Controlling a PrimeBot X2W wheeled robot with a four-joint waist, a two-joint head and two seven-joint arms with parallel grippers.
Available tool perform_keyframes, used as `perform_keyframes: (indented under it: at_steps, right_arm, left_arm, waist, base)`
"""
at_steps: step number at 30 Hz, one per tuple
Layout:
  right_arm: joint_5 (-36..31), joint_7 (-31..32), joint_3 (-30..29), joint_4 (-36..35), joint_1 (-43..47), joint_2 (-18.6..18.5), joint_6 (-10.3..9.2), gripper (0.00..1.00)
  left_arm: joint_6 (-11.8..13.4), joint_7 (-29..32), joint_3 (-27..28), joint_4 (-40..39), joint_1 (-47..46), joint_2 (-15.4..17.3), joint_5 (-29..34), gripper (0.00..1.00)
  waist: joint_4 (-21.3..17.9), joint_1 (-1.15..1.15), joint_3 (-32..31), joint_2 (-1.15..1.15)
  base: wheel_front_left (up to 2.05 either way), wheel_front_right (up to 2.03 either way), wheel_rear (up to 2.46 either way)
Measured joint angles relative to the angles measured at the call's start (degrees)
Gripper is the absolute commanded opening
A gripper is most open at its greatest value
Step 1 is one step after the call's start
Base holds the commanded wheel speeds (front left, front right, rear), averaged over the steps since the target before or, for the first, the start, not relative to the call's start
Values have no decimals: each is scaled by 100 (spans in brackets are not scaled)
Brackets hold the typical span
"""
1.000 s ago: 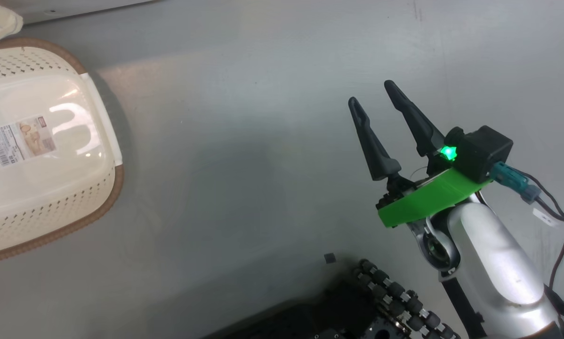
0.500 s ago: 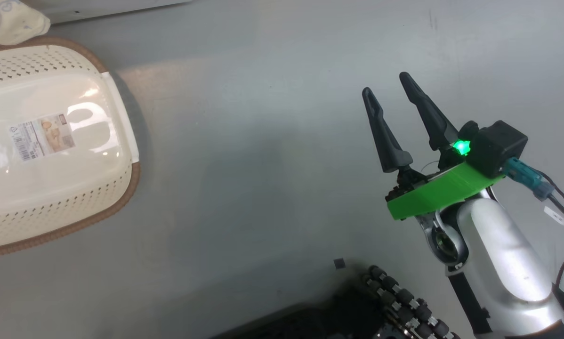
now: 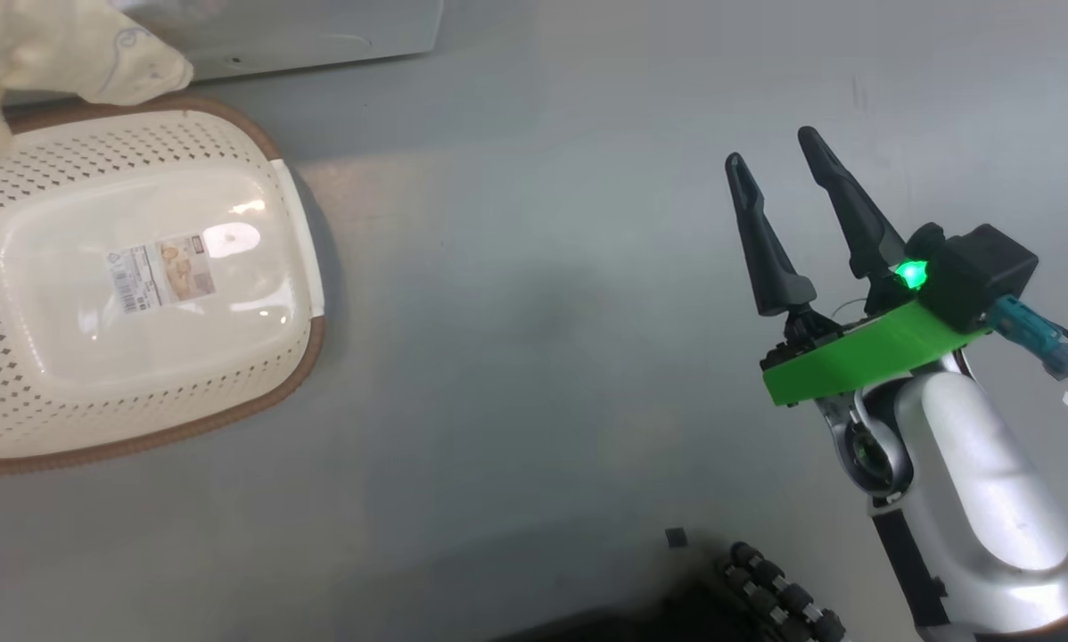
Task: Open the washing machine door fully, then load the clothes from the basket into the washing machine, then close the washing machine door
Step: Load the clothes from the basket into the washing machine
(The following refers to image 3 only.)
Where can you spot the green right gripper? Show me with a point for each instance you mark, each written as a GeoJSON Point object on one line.
{"type": "Point", "coordinates": [864, 352]}

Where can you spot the cream baby garment blue cuffs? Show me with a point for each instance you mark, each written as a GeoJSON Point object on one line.
{"type": "Point", "coordinates": [70, 45]}

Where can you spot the white front-load washing machine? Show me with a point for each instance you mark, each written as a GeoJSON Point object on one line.
{"type": "Point", "coordinates": [320, 31]}

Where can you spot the small black square floor marker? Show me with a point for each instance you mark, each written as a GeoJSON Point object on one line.
{"type": "Point", "coordinates": [676, 537]}

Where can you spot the basket product label sticker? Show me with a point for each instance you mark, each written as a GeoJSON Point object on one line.
{"type": "Point", "coordinates": [164, 272]}

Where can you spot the cream perforated basket brown rim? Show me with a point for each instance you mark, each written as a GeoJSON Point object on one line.
{"type": "Point", "coordinates": [142, 374]}

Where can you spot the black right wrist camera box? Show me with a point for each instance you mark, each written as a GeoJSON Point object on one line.
{"type": "Point", "coordinates": [980, 272]}

